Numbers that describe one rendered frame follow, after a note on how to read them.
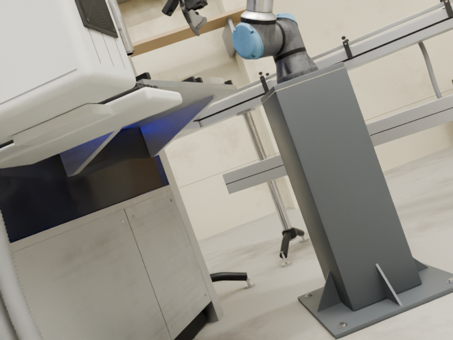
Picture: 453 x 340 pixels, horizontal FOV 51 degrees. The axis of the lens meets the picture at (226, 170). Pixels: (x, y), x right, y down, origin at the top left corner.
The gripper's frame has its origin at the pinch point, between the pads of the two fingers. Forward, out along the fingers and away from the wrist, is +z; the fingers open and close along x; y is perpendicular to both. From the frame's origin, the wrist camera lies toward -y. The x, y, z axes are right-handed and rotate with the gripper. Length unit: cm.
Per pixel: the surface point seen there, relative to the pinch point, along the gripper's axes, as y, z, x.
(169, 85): 4, 23, -45
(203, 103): -6.2, 25.1, -0.5
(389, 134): 47, 63, 85
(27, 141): -5, 32, -94
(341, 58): 38, 19, 82
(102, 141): -19, 31, -51
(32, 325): -11, 65, -102
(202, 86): 4.4, 23.0, -22.4
